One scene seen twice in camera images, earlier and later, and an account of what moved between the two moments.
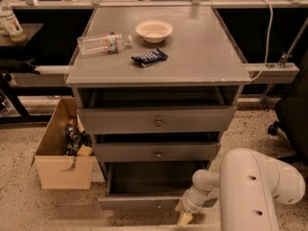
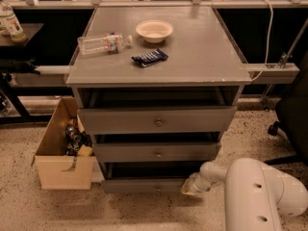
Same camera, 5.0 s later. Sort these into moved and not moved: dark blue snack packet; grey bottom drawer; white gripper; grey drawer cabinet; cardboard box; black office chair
Moved: grey bottom drawer; white gripper
Not moved: grey drawer cabinet; black office chair; cardboard box; dark blue snack packet
